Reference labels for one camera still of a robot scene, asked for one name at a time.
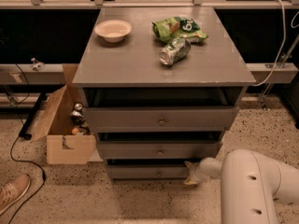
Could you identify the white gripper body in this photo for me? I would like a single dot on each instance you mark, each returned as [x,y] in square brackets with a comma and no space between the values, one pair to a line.
[197,172]

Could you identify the grey bottom drawer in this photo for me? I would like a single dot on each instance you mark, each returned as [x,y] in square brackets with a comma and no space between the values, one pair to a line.
[147,171]

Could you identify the grey drawer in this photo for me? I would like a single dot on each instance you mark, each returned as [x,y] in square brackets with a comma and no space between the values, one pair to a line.
[160,119]
[147,171]
[160,150]

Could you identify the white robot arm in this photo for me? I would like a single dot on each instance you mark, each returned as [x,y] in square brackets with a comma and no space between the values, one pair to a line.
[251,185]

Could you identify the grey middle drawer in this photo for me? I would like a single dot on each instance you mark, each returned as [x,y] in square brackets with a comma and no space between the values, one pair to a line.
[160,150]

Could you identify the grey drawer cabinet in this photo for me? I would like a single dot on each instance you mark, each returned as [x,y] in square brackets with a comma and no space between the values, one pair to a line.
[130,74]

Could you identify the grey top drawer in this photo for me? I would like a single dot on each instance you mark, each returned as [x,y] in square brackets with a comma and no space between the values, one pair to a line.
[160,119]

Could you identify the crushed green soda can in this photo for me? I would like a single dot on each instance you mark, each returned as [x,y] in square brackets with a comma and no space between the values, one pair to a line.
[175,51]

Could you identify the orange ball in box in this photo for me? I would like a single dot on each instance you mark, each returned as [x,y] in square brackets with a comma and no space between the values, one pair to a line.
[74,131]

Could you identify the dark bottle in box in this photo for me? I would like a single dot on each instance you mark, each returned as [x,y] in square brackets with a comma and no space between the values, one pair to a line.
[77,114]

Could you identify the cardboard box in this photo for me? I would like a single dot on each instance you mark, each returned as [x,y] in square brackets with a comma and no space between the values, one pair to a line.
[56,125]

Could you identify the green chip bag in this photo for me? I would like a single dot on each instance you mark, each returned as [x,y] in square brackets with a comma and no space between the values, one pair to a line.
[178,27]

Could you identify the white bowl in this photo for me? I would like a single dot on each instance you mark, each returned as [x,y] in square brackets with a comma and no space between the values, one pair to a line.
[113,31]

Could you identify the black metal bar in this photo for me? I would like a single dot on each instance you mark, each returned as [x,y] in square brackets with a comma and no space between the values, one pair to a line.
[23,132]

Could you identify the tan sneaker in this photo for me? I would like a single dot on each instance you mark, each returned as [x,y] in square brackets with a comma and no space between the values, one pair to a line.
[12,191]

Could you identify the small clear object on ledge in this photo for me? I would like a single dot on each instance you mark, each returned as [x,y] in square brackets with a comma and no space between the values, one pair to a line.
[37,65]

